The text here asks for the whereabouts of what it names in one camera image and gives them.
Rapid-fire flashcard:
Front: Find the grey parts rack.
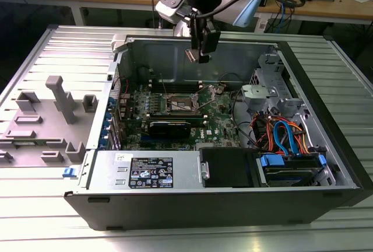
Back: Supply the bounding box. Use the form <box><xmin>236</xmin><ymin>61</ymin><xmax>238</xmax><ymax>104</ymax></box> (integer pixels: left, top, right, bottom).
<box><xmin>0</xmin><ymin>75</ymin><xmax>98</xmax><ymax>168</ymax></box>

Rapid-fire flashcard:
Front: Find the silver metal drive cage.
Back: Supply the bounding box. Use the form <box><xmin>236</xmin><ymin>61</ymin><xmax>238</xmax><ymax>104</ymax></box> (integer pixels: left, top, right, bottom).
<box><xmin>240</xmin><ymin>52</ymin><xmax>339</xmax><ymax>187</ymax></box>

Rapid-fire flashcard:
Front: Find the hard disk in blue carrier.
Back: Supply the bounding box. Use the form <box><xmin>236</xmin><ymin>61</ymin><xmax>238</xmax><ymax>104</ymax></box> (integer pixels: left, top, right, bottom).
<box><xmin>256</xmin><ymin>154</ymin><xmax>327</xmax><ymax>187</ymax></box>

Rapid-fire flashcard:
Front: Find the black open PC case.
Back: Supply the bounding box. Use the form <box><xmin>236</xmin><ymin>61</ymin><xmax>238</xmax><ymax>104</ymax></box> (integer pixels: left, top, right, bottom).
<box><xmin>64</xmin><ymin>31</ymin><xmax>373</xmax><ymax>232</ymax></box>

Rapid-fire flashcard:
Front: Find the orange power wire bundle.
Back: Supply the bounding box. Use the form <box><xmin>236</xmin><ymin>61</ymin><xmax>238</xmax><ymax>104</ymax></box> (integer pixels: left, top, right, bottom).
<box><xmin>253</xmin><ymin>111</ymin><xmax>314</xmax><ymax>155</ymax></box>

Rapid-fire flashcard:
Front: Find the RAM stick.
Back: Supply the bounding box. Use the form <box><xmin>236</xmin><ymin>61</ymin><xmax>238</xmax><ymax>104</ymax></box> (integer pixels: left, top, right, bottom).
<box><xmin>149</xmin><ymin>116</ymin><xmax>206</xmax><ymax>127</ymax></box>

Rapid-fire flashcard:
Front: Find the CPU socket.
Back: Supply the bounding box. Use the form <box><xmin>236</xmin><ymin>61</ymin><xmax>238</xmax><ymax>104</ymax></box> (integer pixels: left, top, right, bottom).
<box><xmin>165</xmin><ymin>92</ymin><xmax>200</xmax><ymax>116</ymax></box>

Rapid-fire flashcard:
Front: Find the metal socket cover frame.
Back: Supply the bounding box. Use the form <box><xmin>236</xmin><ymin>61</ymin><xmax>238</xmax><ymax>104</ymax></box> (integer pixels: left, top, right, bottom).
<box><xmin>192</xmin><ymin>84</ymin><xmax>218</xmax><ymax>110</ymax></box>

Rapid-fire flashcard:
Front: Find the silver CPU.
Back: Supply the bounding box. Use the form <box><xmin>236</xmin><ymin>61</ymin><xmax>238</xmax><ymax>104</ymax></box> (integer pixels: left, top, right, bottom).
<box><xmin>185</xmin><ymin>48</ymin><xmax>202</xmax><ymax>62</ymax></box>

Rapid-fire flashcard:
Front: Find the silver power supply unit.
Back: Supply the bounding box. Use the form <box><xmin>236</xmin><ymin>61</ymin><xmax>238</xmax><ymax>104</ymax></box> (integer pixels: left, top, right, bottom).
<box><xmin>87</xmin><ymin>149</ymin><xmax>205</xmax><ymax>190</ymax></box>

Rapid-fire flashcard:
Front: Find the green motherboard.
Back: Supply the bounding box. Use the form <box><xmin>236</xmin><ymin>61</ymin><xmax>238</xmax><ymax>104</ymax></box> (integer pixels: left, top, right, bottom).
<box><xmin>118</xmin><ymin>79</ymin><xmax>244</xmax><ymax>151</ymax></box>

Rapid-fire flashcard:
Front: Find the blue data wire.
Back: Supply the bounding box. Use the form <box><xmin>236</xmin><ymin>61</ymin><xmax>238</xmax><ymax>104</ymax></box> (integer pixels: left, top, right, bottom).
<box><xmin>273</xmin><ymin>120</ymin><xmax>301</xmax><ymax>156</ymax></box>

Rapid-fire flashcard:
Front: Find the black RAM slot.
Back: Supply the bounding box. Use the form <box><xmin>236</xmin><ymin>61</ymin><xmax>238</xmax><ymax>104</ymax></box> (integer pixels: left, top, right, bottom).
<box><xmin>149</xmin><ymin>82</ymin><xmax>203</xmax><ymax>87</ymax></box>
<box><xmin>149</xmin><ymin>80</ymin><xmax>203</xmax><ymax>84</ymax></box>
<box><xmin>149</xmin><ymin>85</ymin><xmax>203</xmax><ymax>90</ymax></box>
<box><xmin>149</xmin><ymin>88</ymin><xmax>203</xmax><ymax>93</ymax></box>

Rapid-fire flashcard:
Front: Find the thin metal locking lever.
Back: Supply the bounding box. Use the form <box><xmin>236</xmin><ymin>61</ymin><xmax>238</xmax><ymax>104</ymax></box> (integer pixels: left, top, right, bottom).
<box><xmin>159</xmin><ymin>72</ymin><xmax>168</xmax><ymax>96</ymax></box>
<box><xmin>170</xmin><ymin>102</ymin><xmax>199</xmax><ymax>114</ymax></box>

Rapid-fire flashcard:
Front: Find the black camera cable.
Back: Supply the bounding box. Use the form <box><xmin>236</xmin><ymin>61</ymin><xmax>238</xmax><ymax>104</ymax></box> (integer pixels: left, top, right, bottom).
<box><xmin>192</xmin><ymin>0</ymin><xmax>306</xmax><ymax>19</ymax></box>

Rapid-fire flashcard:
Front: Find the black graphics card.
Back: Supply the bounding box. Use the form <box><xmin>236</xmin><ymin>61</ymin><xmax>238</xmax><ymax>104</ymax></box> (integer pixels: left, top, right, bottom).
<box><xmin>148</xmin><ymin>120</ymin><xmax>193</xmax><ymax>139</ymax></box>

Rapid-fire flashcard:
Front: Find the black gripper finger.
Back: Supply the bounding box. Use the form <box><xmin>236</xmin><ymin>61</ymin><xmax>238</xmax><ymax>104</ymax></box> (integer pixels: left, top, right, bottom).
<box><xmin>191</xmin><ymin>15</ymin><xmax>205</xmax><ymax>51</ymax></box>
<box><xmin>198</xmin><ymin>20</ymin><xmax>221</xmax><ymax>64</ymax></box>

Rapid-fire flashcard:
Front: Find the black wire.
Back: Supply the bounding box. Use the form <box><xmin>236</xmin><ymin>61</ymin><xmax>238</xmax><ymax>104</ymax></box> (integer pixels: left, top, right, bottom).
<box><xmin>231</xmin><ymin>93</ymin><xmax>257</xmax><ymax>149</ymax></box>

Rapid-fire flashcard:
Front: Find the blue cable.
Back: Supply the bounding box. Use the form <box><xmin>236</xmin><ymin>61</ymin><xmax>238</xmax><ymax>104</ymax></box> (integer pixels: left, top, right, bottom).
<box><xmin>273</xmin><ymin>0</ymin><xmax>289</xmax><ymax>34</ymax></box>

